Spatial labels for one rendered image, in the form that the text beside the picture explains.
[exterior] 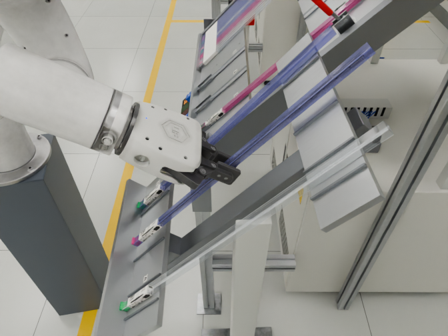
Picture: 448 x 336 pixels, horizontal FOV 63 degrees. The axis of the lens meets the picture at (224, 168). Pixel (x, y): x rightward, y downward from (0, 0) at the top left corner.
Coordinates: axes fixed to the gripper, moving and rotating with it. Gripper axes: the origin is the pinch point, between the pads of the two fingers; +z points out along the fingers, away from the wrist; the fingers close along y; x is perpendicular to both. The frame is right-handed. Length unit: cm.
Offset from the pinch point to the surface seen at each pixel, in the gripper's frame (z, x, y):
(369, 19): 15.6, -24.0, 22.8
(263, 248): 15.1, 11.4, -3.0
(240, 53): 11, 5, 54
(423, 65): 85, -14, 85
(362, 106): 53, 1, 54
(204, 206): 13.5, 30.6, 19.5
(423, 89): 79, -10, 69
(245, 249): 12.4, 13.4, -3.0
